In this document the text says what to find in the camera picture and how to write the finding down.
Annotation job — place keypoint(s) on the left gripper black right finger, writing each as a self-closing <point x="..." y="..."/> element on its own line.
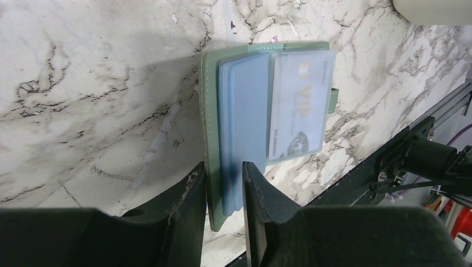
<point x="280" y="232"/>

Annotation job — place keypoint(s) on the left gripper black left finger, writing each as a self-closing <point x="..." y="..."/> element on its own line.
<point x="165" y="231"/>

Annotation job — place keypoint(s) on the green card holder wallet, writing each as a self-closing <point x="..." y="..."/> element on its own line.
<point x="235" y="106"/>

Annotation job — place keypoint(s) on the silver VIP credit card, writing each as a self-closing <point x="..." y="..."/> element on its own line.
<point x="300" y="99"/>

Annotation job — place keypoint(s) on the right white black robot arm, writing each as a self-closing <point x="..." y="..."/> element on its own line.
<point x="442" y="167"/>

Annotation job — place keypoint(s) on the red plastic bin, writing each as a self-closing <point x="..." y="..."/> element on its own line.
<point x="462" y="224"/>

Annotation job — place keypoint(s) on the white oblong plastic tray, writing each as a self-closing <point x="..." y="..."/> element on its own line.
<point x="435" y="12"/>

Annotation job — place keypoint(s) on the aluminium frame rail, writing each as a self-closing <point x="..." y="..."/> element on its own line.
<point x="457" y="100"/>

